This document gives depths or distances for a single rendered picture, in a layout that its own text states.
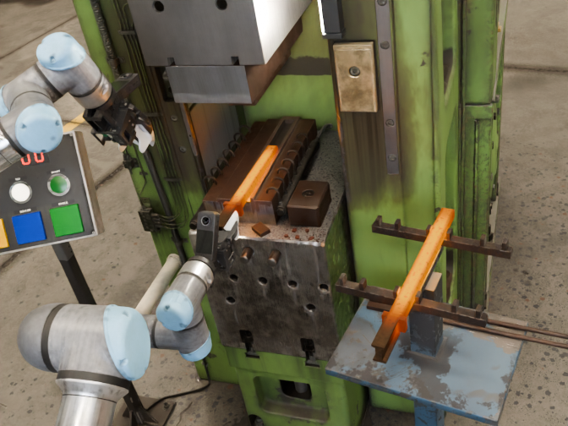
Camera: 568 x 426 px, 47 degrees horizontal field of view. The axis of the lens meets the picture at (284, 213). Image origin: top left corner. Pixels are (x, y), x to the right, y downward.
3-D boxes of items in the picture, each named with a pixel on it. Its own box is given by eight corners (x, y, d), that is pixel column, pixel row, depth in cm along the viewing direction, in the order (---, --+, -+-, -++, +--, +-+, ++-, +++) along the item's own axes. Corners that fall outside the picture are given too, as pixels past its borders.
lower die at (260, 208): (276, 225, 173) (270, 199, 168) (207, 220, 179) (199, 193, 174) (318, 140, 204) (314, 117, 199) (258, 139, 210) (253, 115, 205)
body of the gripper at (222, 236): (210, 253, 162) (189, 286, 153) (202, 225, 157) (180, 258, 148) (237, 256, 159) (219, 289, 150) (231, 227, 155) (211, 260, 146)
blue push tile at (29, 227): (46, 239, 172) (39, 211, 171) (18, 245, 172) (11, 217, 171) (48, 238, 174) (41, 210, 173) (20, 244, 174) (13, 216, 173)
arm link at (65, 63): (24, 48, 121) (62, 20, 121) (58, 84, 130) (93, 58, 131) (40, 72, 117) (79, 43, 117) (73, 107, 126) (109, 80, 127)
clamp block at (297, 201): (320, 228, 169) (318, 208, 165) (289, 226, 171) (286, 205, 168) (332, 200, 177) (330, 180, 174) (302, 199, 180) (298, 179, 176)
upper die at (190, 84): (252, 103, 152) (244, 65, 146) (174, 102, 158) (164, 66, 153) (303, 30, 183) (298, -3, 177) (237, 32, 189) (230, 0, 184)
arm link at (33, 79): (-9, 113, 115) (41, 75, 116) (-15, 91, 124) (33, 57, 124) (22, 144, 120) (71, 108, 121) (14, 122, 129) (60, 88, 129)
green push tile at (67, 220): (83, 232, 173) (77, 203, 172) (55, 237, 172) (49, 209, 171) (85, 231, 174) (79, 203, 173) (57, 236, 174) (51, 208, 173)
